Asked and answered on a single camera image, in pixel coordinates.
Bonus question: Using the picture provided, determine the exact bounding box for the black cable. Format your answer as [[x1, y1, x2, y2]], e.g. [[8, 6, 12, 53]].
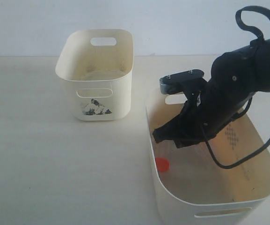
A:
[[195, 6, 270, 169]]

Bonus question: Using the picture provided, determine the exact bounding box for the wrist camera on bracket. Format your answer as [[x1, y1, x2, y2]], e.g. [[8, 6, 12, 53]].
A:
[[159, 69, 204, 95]]

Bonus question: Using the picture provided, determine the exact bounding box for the orange-capped tube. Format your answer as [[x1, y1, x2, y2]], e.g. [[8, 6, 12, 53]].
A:
[[155, 142, 180, 173]]

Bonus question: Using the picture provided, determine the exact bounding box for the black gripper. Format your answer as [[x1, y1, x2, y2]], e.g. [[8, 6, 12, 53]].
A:
[[152, 91, 233, 149]]

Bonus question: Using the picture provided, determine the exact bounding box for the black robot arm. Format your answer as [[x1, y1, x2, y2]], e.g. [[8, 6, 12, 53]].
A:
[[153, 39, 270, 148]]

